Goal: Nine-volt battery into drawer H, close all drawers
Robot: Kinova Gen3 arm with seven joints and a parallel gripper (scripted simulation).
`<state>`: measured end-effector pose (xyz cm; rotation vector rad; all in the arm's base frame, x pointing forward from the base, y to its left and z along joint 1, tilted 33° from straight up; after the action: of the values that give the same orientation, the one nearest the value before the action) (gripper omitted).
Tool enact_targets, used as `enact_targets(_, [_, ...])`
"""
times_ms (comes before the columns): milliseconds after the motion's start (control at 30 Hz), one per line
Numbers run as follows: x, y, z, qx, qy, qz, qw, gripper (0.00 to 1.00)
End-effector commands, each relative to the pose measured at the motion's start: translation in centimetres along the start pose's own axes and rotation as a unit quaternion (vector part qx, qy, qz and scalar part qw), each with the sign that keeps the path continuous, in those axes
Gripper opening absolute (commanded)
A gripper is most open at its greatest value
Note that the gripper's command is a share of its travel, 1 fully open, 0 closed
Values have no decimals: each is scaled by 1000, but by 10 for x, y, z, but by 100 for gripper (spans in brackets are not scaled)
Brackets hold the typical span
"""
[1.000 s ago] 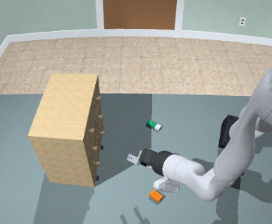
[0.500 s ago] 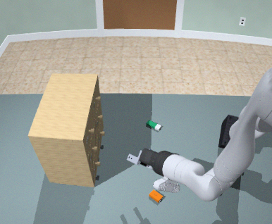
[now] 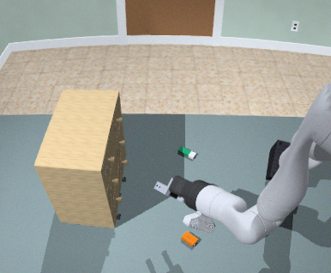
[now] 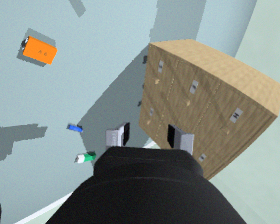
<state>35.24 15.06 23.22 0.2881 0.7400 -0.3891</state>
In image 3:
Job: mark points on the light wooden chest of drawers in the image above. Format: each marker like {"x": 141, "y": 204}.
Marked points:
{"x": 71, "y": 157}

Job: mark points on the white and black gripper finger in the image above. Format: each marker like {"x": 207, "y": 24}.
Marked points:
{"x": 163, "y": 188}
{"x": 177, "y": 197}

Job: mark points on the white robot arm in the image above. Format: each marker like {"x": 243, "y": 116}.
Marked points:
{"x": 286, "y": 190}

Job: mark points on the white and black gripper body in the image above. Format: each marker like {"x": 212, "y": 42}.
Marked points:
{"x": 198, "y": 196}

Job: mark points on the wooden drawer front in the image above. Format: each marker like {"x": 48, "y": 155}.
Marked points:
{"x": 119, "y": 143}
{"x": 115, "y": 203}
{"x": 112, "y": 181}
{"x": 116, "y": 121}
{"x": 120, "y": 166}
{"x": 108, "y": 160}

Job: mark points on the orange rectangular block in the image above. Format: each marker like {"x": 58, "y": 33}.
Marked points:
{"x": 189, "y": 239}

